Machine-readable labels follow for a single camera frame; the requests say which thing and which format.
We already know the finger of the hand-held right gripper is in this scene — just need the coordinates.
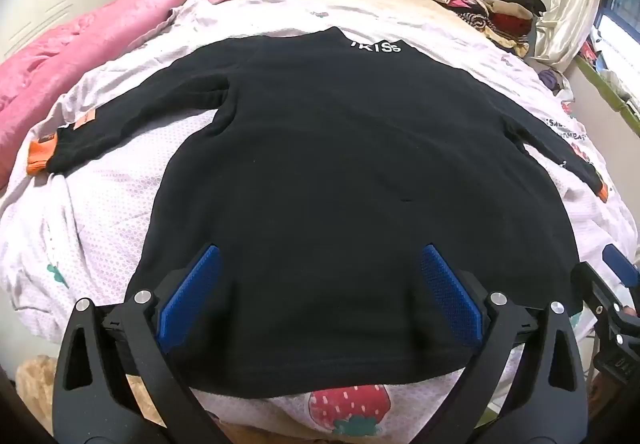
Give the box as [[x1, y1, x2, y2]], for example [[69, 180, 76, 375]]
[[571, 263, 626, 325], [601, 244, 640, 287]]

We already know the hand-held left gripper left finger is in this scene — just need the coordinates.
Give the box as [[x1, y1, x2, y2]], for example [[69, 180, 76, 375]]
[[52, 244, 223, 444]]

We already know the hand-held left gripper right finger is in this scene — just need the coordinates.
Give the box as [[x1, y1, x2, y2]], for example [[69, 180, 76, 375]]
[[419, 244, 588, 444]]

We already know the black sweater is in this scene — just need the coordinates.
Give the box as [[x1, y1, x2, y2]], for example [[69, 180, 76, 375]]
[[27, 26, 608, 397]]

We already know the pile of folded clothes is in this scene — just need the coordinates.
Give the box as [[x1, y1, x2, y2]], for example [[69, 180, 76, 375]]
[[417, 0, 548, 59]]

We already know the strawberry printed quilt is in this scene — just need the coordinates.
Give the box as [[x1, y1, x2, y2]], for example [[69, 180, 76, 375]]
[[0, 0, 640, 444]]

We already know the green window sill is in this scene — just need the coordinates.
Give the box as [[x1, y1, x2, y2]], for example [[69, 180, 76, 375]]
[[575, 54, 640, 135]]

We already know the tan fuzzy cloth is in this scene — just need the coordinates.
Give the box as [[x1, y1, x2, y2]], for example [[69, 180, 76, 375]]
[[15, 356, 58, 420]]

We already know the purple cloth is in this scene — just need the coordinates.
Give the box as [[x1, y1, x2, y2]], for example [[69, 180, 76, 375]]
[[540, 68, 568, 94]]

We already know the barred window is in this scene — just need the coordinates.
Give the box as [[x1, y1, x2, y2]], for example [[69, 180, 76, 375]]
[[592, 0, 640, 89]]

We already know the pink blanket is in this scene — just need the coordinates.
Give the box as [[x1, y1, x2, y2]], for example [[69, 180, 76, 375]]
[[0, 0, 293, 189]]

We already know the beige bed sheet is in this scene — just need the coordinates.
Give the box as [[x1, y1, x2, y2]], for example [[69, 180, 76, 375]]
[[235, 0, 506, 54]]

